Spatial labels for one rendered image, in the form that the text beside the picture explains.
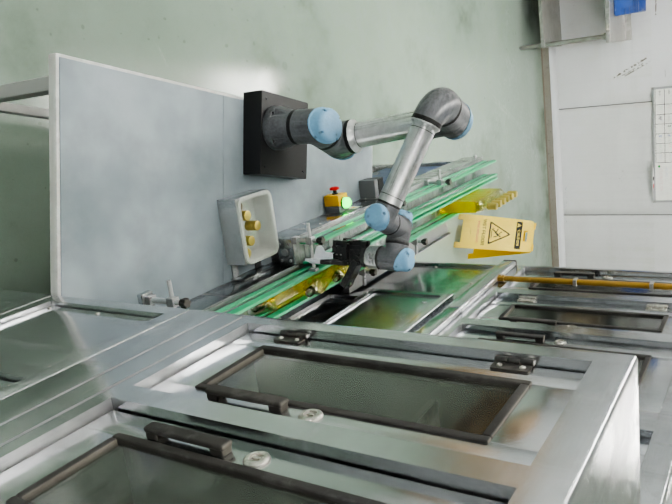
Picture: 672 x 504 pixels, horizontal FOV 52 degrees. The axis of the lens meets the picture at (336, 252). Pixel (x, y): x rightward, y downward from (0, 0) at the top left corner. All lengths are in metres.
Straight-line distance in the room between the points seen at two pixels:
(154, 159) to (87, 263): 0.38
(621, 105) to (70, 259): 6.75
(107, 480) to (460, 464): 0.44
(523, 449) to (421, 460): 0.13
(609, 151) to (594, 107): 0.50
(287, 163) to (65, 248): 0.89
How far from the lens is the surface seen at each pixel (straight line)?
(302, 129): 2.26
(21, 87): 2.12
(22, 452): 1.07
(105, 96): 2.00
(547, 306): 2.42
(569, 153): 8.13
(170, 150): 2.13
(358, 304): 2.47
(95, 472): 0.99
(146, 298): 1.91
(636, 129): 7.95
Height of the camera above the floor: 2.30
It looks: 33 degrees down
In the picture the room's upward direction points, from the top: 92 degrees clockwise
